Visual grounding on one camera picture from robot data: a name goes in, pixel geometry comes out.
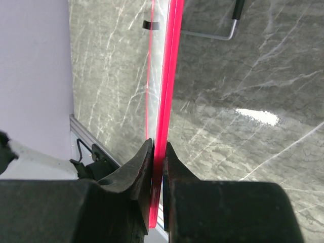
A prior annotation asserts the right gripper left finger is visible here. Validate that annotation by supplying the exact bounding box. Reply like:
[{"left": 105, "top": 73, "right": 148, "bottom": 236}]
[{"left": 1, "top": 140, "right": 153, "bottom": 242}]

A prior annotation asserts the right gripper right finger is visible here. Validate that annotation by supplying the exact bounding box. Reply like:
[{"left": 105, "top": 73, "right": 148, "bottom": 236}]
[{"left": 163, "top": 144, "right": 304, "bottom": 242}]

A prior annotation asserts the pink framed whiteboard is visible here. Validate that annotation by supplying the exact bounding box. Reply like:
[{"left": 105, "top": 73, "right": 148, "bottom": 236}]
[{"left": 143, "top": 1, "right": 184, "bottom": 228}]

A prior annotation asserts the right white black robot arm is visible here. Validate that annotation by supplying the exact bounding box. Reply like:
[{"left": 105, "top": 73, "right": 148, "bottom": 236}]
[{"left": 1, "top": 133, "right": 304, "bottom": 242}]

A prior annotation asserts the aluminium mounting rail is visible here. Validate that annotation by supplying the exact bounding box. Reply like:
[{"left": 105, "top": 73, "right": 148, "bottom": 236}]
[{"left": 69, "top": 114, "right": 122, "bottom": 167}]

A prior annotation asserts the wire whiteboard stand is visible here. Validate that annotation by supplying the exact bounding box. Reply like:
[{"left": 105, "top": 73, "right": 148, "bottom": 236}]
[{"left": 136, "top": 1, "right": 251, "bottom": 44}]

